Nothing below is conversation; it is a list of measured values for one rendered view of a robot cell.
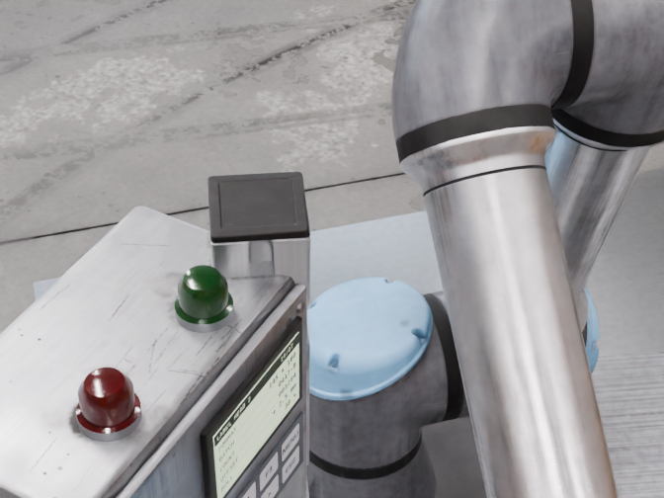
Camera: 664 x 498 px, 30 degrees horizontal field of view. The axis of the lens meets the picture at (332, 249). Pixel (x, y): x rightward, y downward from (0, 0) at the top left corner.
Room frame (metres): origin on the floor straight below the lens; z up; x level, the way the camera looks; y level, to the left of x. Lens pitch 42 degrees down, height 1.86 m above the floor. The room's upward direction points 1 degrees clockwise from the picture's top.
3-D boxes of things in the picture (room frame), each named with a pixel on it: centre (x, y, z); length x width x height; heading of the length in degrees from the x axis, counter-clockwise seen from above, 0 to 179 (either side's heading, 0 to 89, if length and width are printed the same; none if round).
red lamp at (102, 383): (0.33, 0.09, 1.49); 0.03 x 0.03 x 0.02
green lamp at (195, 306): (0.39, 0.06, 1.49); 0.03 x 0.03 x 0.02
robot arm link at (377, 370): (0.76, -0.04, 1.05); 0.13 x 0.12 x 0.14; 107
